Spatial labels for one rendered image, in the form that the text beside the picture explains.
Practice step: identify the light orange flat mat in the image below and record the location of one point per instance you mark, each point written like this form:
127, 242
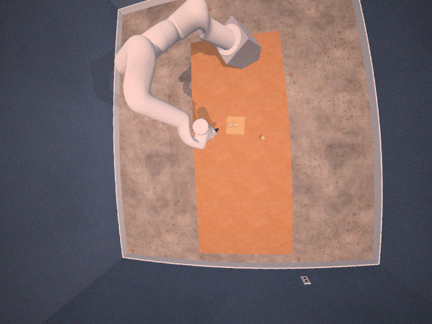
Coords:
235, 130

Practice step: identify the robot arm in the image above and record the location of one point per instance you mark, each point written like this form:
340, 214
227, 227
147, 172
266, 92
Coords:
136, 61

